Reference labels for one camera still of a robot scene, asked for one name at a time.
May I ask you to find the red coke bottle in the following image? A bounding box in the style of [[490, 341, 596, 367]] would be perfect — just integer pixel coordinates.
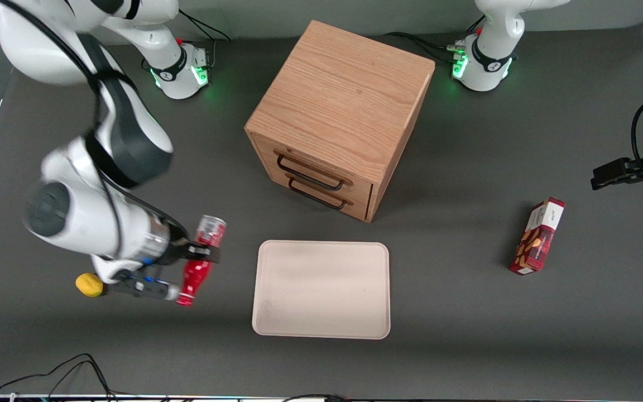
[[176, 215, 228, 307]]

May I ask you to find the wooden drawer front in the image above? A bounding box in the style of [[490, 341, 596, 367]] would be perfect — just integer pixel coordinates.
[[268, 170, 372, 222], [250, 134, 376, 205]]

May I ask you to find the black metal drawer handle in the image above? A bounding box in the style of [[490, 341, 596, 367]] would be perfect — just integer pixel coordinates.
[[276, 151, 353, 192], [287, 178, 353, 211]]

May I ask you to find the wooden drawer cabinet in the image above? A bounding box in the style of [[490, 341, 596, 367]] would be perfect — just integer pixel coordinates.
[[244, 20, 435, 223]]

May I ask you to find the red snack box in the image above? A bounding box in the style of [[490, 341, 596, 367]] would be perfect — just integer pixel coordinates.
[[509, 197, 566, 276]]

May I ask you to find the yellow lemon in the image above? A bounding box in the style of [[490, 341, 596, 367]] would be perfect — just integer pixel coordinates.
[[75, 272, 104, 298]]

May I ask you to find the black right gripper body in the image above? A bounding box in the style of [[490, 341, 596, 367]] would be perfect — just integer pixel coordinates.
[[161, 223, 202, 266]]

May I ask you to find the beige rectangular tray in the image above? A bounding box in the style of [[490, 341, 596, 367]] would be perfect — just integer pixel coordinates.
[[252, 240, 391, 340]]

